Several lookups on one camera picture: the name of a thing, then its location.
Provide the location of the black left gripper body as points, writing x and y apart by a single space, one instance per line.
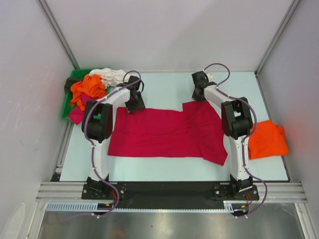
135 104

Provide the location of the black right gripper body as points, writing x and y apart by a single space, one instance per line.
195 96

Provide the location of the crimson t shirt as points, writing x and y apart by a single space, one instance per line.
196 131

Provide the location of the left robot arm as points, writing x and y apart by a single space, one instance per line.
97 126

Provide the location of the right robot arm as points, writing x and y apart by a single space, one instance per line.
236 124

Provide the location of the white t shirt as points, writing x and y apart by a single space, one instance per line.
111 77

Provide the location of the crumpled orange t shirt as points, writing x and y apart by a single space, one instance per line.
91 86

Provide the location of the magenta t shirt in bin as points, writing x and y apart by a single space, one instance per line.
76 114

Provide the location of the dark green t shirt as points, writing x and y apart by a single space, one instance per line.
69 82

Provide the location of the green plastic bin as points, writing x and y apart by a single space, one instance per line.
66 105

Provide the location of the folded orange t shirt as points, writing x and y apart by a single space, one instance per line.
267 140

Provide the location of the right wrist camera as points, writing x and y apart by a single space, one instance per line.
209 76

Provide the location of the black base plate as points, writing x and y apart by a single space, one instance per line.
178 195

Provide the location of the grey slotted cable duct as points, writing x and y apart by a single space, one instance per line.
95 207

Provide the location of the aluminium frame rail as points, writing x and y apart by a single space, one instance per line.
285 192

